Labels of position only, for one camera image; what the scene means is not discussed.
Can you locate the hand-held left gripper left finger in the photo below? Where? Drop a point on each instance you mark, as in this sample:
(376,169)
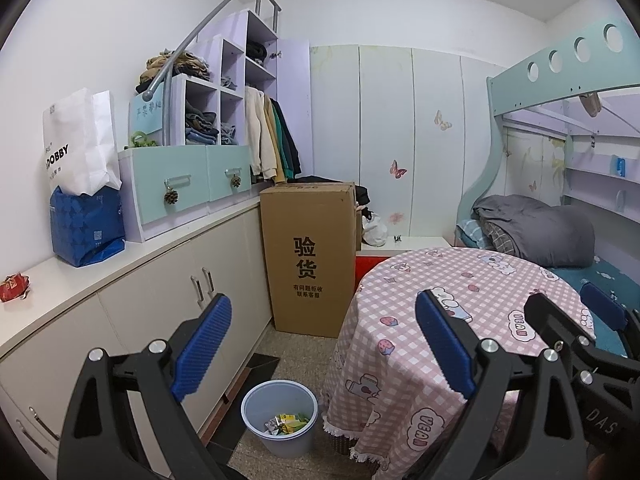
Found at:
(200,350)

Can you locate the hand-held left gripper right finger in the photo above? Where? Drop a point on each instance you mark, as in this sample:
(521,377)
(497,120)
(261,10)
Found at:
(445,345)

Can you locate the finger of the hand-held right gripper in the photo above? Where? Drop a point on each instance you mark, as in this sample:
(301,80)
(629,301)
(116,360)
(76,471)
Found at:
(602,305)
(550,320)

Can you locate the yellow packet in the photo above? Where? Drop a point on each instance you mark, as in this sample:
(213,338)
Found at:
(290,422)

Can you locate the green packet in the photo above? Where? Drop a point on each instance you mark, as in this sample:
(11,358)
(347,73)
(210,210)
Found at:
(303,416)

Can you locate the light blue plastic bin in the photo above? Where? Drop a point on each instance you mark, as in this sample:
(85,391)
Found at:
(280,447)

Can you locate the teal bed sheet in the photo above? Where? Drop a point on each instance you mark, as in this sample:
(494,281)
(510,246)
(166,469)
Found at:
(575,275)

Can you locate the pink checked tablecloth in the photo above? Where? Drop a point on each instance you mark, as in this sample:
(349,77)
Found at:
(400,335)

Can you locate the long white cabinet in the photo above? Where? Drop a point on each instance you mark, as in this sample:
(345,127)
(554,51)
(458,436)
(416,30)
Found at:
(150,280)

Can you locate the grey blanket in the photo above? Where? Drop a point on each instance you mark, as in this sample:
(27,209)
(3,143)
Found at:
(545,230)

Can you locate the plaid cloth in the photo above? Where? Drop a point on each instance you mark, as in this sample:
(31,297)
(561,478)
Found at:
(497,237)

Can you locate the crumpled silver wrapper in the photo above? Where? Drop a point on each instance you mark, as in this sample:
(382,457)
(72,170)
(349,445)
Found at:
(272,426)

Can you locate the blue pillow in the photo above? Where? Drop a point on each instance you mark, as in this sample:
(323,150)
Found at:
(467,230)

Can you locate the white plastic bag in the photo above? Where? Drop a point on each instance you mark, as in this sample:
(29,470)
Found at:
(375,230)

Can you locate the pink flower sticker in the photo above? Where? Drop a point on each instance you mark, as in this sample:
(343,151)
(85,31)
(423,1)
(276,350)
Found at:
(395,218)

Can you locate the small blue shelf item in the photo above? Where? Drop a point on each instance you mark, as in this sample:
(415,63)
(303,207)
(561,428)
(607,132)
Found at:
(620,166)

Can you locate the brown pinecone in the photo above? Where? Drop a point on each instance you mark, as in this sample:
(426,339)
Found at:
(235,181)
(171,196)

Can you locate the white wardrobe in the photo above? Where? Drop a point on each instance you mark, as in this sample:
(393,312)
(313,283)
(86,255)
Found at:
(435,185)

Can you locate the blue printed bag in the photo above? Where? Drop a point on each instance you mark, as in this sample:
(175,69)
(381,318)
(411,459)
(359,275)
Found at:
(85,230)

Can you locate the black clothes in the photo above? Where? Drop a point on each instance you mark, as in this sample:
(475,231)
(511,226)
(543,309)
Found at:
(363,197)

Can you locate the tall cardboard box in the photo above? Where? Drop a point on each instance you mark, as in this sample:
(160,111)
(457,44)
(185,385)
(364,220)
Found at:
(310,220)

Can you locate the pink butterfly sticker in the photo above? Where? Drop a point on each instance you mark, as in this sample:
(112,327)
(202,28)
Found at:
(397,169)

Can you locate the teal drawer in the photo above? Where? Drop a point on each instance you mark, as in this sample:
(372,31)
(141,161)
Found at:
(165,170)
(225,162)

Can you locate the red packet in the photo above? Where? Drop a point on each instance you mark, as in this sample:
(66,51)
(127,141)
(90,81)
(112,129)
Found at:
(15,287)

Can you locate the khaki hanging garment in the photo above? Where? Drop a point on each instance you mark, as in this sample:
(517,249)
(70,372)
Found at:
(277,160)

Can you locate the green hanging garment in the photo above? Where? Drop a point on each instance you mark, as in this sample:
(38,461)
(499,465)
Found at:
(287,162)

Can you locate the folded grey clothes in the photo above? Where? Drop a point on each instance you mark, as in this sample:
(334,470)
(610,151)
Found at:
(227,134)

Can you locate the green plastic ornament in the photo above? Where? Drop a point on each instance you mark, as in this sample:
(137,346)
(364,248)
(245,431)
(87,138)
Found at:
(141,139)

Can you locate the folded jeans stack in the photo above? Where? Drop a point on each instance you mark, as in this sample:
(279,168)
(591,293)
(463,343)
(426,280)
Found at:
(200,127)

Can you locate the cream hanging jacket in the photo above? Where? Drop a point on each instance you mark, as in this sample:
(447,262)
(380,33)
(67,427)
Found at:
(257,135)

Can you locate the tan butterfly sticker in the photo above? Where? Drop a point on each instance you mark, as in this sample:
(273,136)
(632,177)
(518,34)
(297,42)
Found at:
(443,120)

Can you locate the dark hanging jacket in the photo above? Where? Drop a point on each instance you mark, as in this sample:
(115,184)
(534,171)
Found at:
(295,145)

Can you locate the teal sign board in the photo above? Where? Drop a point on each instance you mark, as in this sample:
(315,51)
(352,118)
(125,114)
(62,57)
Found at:
(147,112)

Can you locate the white paper bag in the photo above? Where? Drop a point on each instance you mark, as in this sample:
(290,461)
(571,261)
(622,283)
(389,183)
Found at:
(75,135)

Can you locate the lilac shelf unit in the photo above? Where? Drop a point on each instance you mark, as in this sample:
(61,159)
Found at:
(295,110)

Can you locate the grey metal handrail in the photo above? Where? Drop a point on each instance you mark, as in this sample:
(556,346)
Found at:
(148,94)

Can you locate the brown folded clothes pile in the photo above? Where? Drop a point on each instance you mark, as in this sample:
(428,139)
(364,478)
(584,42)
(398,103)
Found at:
(192,67)

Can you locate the dark folded clothes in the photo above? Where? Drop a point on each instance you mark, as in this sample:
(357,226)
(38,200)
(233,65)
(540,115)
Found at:
(256,51)

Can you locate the lilac bed wall shelf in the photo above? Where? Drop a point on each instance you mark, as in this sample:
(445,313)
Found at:
(590,160)

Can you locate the teal bunk bed frame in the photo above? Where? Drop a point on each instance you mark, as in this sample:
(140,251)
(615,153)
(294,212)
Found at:
(515,75)

